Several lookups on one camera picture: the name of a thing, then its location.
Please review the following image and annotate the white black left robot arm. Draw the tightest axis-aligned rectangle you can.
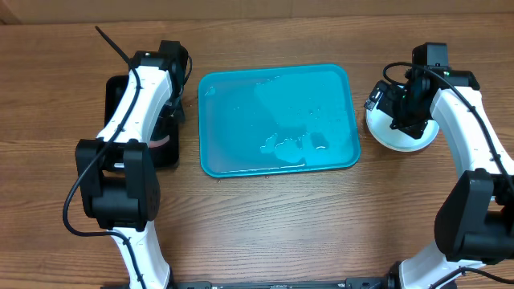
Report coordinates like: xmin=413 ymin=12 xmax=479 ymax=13
xmin=75 ymin=40 xmax=192 ymax=288

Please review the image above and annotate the light blue plate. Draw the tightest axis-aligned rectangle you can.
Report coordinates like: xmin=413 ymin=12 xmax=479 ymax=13
xmin=365 ymin=108 xmax=439 ymax=153

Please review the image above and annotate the teal plastic tray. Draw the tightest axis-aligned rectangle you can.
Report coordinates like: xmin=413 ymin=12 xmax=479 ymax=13
xmin=198 ymin=63 xmax=361 ymax=178

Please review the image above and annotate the green pink sponge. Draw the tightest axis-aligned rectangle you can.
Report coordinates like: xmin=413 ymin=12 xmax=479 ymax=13
xmin=149 ymin=135 xmax=170 ymax=149

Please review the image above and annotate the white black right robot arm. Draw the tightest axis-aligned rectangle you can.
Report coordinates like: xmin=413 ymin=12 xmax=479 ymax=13
xmin=345 ymin=43 xmax=513 ymax=288

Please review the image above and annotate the black plastic tray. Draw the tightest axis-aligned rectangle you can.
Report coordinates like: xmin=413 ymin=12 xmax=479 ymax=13
xmin=104 ymin=75 xmax=182 ymax=169

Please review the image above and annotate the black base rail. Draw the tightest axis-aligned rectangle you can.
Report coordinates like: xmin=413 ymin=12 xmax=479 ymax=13
xmin=100 ymin=275 xmax=458 ymax=289

